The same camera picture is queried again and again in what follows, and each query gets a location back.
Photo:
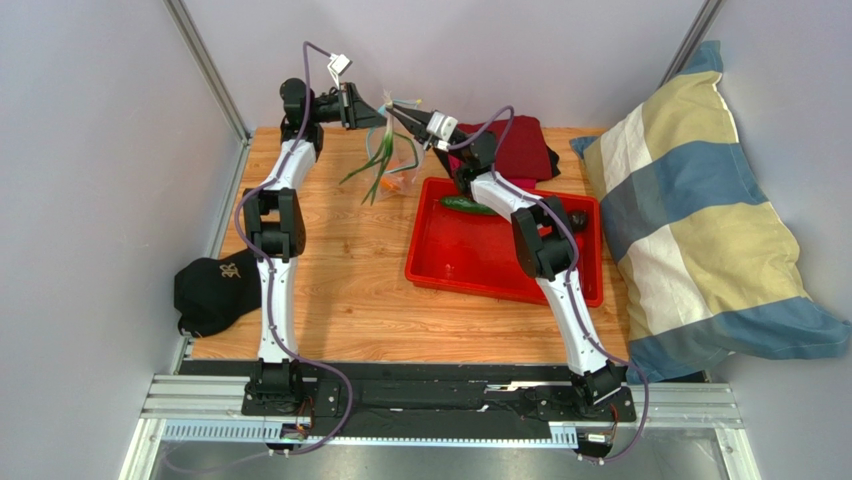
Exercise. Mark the green onion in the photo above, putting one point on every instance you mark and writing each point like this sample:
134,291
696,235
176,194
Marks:
415,103

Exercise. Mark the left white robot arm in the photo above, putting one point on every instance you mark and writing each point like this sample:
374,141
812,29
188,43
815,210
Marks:
274,230

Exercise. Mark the red plastic tray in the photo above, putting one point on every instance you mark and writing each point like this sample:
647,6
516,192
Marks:
475,254

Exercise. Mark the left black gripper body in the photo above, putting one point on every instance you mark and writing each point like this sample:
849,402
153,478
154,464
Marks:
339,108

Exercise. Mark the orange fruit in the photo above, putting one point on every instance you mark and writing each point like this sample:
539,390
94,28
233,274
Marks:
392,181

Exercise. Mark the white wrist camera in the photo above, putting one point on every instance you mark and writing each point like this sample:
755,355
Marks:
337,66
440,130

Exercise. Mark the aluminium rail frame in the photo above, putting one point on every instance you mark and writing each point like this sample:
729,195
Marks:
186,408

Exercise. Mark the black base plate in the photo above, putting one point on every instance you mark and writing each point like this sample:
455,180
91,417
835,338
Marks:
439,401

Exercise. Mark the striped blue yellow pillow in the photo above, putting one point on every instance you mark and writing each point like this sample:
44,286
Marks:
709,266

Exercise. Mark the black cap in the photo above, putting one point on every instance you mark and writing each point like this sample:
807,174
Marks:
212,294

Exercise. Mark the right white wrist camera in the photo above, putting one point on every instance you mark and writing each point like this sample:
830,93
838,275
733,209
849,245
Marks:
440,130

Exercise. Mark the upper green cucumber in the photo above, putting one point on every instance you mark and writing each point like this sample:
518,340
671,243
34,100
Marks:
465,205

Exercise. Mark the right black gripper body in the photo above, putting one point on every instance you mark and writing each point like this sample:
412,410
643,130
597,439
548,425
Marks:
416,121

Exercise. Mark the clear zip top bag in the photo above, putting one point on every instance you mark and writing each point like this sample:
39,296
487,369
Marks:
386,143

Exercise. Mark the dark red folded cloth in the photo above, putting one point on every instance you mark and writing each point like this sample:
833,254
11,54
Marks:
524,158

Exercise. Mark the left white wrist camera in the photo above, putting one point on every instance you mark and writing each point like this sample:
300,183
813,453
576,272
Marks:
337,66

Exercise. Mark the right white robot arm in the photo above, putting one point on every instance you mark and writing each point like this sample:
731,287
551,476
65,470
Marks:
545,246

